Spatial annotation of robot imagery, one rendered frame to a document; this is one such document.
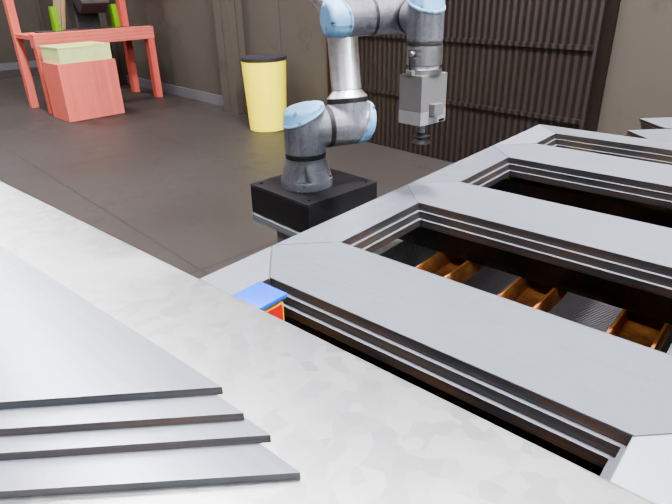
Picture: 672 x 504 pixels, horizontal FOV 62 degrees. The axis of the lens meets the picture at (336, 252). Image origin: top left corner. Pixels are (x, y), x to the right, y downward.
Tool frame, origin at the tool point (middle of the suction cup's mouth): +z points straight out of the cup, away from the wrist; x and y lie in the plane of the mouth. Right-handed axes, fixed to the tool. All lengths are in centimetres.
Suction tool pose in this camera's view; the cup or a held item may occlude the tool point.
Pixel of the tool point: (420, 142)
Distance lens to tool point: 129.0
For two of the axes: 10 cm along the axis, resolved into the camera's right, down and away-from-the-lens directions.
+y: 7.5, -3.0, 5.9
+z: 0.3, 9.0, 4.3
